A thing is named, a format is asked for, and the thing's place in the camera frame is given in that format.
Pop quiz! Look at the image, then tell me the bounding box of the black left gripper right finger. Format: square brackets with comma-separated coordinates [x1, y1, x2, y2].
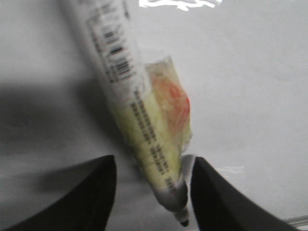
[190, 157, 303, 231]

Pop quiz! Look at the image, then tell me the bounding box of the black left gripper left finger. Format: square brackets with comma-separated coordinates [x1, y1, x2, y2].
[7, 155, 117, 231]

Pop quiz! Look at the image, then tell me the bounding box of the white taped whiteboard marker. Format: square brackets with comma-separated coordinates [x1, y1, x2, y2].
[63, 0, 191, 226]

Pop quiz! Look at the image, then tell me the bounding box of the white glossy whiteboard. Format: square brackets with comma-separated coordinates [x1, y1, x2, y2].
[0, 0, 308, 231]

